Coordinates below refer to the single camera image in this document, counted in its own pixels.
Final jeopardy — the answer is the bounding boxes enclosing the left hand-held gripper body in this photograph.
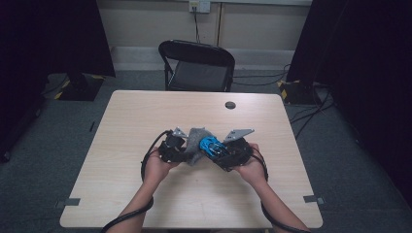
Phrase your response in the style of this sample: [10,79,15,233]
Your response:
[157,126,190,163]

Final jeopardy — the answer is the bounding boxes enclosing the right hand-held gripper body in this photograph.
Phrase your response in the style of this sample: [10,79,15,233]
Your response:
[223,128,256,172]

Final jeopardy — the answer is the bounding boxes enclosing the blue toy car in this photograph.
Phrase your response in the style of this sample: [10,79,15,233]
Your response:
[198,135,230,160]

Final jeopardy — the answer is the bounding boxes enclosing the grey cloth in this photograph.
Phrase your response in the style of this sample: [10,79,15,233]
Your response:
[184,126,216,167]

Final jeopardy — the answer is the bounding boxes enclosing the person's right hand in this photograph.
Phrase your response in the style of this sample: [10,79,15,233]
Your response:
[232,143,269,187]

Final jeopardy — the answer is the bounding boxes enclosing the person's left hand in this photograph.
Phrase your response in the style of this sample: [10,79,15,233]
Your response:
[142,147,181,186]

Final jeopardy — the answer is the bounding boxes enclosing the black folding chair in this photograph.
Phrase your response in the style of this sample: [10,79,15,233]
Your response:
[157,39,236,92]

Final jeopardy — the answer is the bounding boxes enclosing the black stand base striped tape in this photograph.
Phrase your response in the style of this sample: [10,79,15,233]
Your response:
[276,79,323,107]
[52,72,107,102]

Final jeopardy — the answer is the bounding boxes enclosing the grey tape strip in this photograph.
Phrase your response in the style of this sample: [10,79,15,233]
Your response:
[54,197,82,209]
[302,194,326,206]

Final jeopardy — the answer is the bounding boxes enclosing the black curtain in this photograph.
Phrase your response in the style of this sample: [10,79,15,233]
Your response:
[286,0,412,208]
[0,0,117,163]

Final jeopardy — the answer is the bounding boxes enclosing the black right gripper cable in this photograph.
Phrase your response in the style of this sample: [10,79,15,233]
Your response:
[252,150,313,233]

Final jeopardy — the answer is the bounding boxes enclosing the black floor cables by wall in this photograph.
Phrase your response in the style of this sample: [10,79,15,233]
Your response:
[231,63,292,87]

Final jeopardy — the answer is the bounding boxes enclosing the black floor cables by stand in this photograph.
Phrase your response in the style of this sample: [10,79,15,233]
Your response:
[289,90,336,141]

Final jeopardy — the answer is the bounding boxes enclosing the beige wall pipe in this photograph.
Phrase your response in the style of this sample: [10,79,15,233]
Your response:
[215,2,226,47]

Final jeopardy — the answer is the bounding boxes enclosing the black socket cable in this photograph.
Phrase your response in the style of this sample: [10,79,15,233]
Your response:
[192,7,201,44]

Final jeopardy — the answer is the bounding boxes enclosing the white wall socket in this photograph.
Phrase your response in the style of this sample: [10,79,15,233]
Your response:
[189,0,212,14]

